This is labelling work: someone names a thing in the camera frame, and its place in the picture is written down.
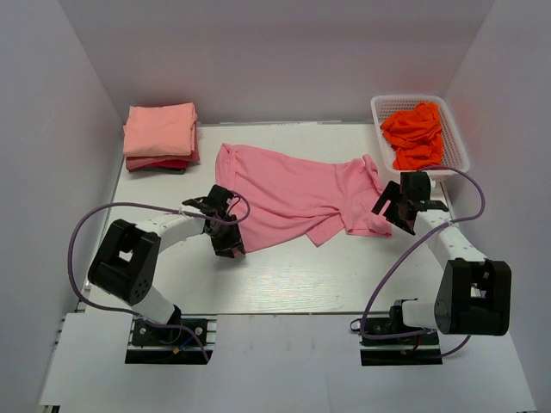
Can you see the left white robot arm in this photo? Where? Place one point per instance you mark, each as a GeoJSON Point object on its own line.
{"type": "Point", "coordinates": [125, 263]}

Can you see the orange crumpled t-shirt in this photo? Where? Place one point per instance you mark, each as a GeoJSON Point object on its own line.
{"type": "Point", "coordinates": [415, 136]}

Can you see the folded salmon t-shirt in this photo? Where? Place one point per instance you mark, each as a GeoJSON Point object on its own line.
{"type": "Point", "coordinates": [160, 131]}

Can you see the folded red t-shirt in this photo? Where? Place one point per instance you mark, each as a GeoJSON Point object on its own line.
{"type": "Point", "coordinates": [133, 166]}

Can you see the folded pink t-shirt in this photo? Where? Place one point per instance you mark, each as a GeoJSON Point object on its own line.
{"type": "Point", "coordinates": [193, 157]}

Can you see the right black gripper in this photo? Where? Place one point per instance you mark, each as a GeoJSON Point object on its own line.
{"type": "Point", "coordinates": [391, 191]}

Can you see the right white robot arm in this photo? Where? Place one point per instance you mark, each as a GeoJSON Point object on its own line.
{"type": "Point", "coordinates": [474, 296]}

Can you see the folded dark t-shirt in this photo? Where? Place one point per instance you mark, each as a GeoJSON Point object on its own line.
{"type": "Point", "coordinates": [163, 170]}

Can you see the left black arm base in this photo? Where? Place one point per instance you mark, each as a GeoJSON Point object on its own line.
{"type": "Point", "coordinates": [153, 346]}

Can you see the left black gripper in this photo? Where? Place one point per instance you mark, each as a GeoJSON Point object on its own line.
{"type": "Point", "coordinates": [223, 248]}

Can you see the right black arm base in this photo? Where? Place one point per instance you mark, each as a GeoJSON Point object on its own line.
{"type": "Point", "coordinates": [421, 350]}

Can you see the pink t-shirt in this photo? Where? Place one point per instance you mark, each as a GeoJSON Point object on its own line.
{"type": "Point", "coordinates": [287, 197]}
{"type": "Point", "coordinates": [193, 157]}

